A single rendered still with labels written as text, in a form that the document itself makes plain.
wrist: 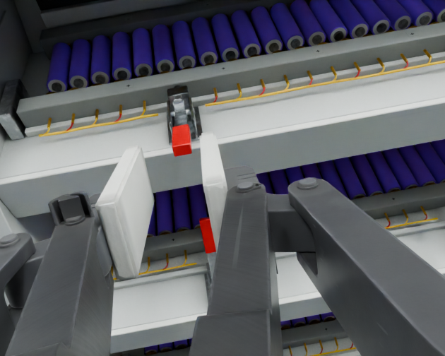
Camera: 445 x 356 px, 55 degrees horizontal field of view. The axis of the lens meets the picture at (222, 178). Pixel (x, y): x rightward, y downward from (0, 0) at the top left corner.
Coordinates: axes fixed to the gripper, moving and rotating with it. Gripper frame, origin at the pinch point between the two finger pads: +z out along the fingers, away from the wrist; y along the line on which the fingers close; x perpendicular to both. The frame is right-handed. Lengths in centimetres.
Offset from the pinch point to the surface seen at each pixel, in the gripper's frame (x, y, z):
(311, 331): -33.4, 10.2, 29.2
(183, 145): -0.8, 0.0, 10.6
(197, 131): -1.7, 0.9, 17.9
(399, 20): 3.5, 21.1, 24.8
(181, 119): -0.1, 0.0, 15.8
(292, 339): -33.7, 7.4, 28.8
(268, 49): 3.2, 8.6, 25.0
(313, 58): 2.0, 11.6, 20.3
